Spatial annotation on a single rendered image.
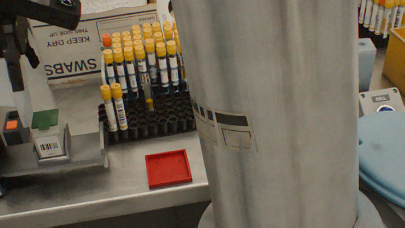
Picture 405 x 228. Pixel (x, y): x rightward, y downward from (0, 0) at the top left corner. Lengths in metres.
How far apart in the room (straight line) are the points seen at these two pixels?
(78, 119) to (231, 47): 0.74
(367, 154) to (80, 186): 0.53
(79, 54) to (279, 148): 0.80
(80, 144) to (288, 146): 0.62
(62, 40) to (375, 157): 0.72
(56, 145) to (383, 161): 0.52
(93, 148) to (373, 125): 0.50
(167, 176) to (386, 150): 0.46
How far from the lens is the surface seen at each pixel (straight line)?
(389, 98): 0.84
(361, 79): 0.94
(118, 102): 0.81
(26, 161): 0.82
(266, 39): 0.20
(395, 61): 0.99
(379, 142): 0.40
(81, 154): 0.80
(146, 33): 0.93
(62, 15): 0.65
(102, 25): 0.97
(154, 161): 0.82
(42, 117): 0.78
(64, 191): 0.81
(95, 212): 0.79
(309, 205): 0.25
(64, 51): 1.00
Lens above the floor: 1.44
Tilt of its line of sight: 39 degrees down
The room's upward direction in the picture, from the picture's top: 4 degrees counter-clockwise
